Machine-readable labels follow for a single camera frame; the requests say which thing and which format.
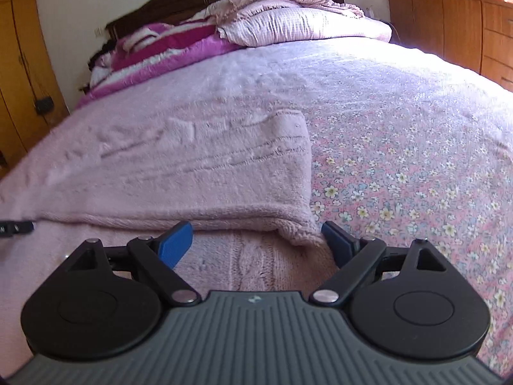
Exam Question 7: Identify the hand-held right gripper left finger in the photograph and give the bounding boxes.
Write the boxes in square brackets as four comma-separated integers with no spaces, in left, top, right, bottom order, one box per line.
[60,220,202,308]

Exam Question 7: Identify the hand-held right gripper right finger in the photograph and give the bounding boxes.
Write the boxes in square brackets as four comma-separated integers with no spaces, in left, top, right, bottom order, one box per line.
[312,220,448,309]

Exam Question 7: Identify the magenta white striped blanket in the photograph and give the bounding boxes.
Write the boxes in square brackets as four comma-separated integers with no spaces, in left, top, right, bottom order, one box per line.
[76,22,246,107]

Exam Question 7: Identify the light pink pillow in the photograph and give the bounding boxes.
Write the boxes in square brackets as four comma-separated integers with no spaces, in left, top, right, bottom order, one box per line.
[192,0,393,47]

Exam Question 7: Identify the dark clothes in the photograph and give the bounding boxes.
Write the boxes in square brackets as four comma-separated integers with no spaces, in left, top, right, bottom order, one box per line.
[86,40,118,81]

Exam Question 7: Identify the wooden dresser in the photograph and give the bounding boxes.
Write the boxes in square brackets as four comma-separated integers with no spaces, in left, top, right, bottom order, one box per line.
[385,0,513,94]

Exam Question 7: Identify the bed with floral pink sheet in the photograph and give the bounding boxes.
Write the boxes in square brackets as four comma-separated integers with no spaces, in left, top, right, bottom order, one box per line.
[0,38,513,378]

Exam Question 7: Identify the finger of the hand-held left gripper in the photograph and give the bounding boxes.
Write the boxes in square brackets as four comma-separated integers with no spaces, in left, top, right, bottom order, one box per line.
[0,220,35,236]

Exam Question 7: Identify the wooden wardrobe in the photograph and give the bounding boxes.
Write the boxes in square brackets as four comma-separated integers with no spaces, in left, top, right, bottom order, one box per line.
[0,0,71,178]

